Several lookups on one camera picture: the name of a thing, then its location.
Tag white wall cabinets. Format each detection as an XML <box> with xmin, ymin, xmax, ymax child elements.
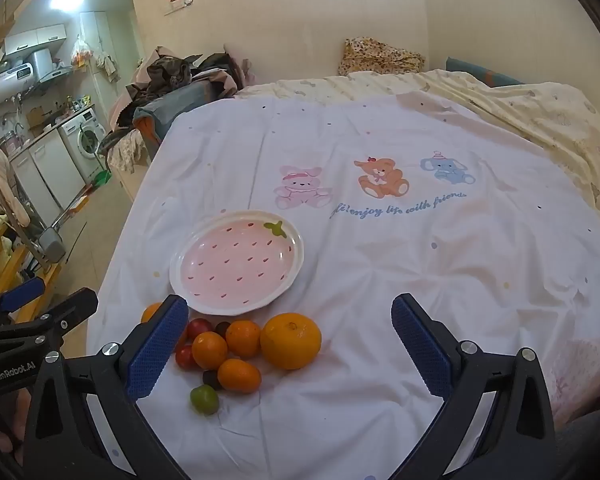
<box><xmin>4</xmin><ymin>23</ymin><xmax>68</xmax><ymax>57</ymax></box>

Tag green cherry tomato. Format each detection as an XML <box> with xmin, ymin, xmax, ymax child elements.
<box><xmin>189</xmin><ymin>384</ymin><xmax>220</xmax><ymax>416</ymax></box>

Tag white cartoon printed bedsheet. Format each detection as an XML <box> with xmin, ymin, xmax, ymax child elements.
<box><xmin>85</xmin><ymin>92</ymin><xmax>600</xmax><ymax>480</ymax></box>

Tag yellow wooden rack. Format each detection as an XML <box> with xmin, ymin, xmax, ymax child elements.
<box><xmin>0</xmin><ymin>212</ymin><xmax>61</xmax><ymax>323</ymax></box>

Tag white base cabinet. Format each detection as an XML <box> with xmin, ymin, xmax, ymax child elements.
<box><xmin>9</xmin><ymin>132</ymin><xmax>86</xmax><ymax>228</ymax></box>

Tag white washing machine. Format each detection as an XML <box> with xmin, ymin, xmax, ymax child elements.
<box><xmin>58</xmin><ymin>106</ymin><xmax>109</xmax><ymax>184</ymax></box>

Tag red cherry tomato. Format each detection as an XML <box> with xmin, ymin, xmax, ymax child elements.
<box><xmin>175</xmin><ymin>344</ymin><xmax>197</xmax><ymax>372</ymax></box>
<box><xmin>186</xmin><ymin>318</ymin><xmax>213</xmax><ymax>341</ymax></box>

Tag pale yellow quilt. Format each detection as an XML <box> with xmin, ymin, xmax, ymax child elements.
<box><xmin>235</xmin><ymin>67</ymin><xmax>600</xmax><ymax>221</ymax></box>

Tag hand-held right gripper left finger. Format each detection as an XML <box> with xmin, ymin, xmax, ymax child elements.
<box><xmin>22</xmin><ymin>294</ymin><xmax>191</xmax><ymax>480</ymax></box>

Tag pink blanket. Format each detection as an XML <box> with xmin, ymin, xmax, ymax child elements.
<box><xmin>542</xmin><ymin>335</ymin><xmax>600</xmax><ymax>433</ymax></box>

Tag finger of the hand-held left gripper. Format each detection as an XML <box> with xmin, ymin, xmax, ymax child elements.
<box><xmin>0</xmin><ymin>287</ymin><xmax>99</xmax><ymax>357</ymax></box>
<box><xmin>0</xmin><ymin>276</ymin><xmax>47</xmax><ymax>322</ymax></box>

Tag pink strawberry pattern plate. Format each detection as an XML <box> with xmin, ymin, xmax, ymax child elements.
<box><xmin>169</xmin><ymin>209</ymin><xmax>305</xmax><ymax>317</ymax></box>

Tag white water heater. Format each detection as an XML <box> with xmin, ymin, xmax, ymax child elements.
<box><xmin>0</xmin><ymin>60</ymin><xmax>37</xmax><ymax>107</ymax></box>

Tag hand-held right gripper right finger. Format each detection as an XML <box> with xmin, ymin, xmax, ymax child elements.
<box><xmin>390</xmin><ymin>292</ymin><xmax>557</xmax><ymax>480</ymax></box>

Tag floral cushion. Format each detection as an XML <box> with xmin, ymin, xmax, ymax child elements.
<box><xmin>337</xmin><ymin>37</ymin><xmax>427</xmax><ymax>78</ymax></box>

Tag pile of clothes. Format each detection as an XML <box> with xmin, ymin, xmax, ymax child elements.
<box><xmin>125</xmin><ymin>45</ymin><xmax>256</xmax><ymax>111</ymax></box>

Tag teal pillow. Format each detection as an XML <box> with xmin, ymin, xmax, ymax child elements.
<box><xmin>445</xmin><ymin>56</ymin><xmax>526</xmax><ymax>87</ymax></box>

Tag hanging plastic bag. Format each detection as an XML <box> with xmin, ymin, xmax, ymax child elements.
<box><xmin>70</xmin><ymin>34</ymin><xmax>95</xmax><ymax>68</ymax></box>

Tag large orange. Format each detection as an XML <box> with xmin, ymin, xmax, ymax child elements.
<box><xmin>259</xmin><ymin>312</ymin><xmax>323</xmax><ymax>371</ymax></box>

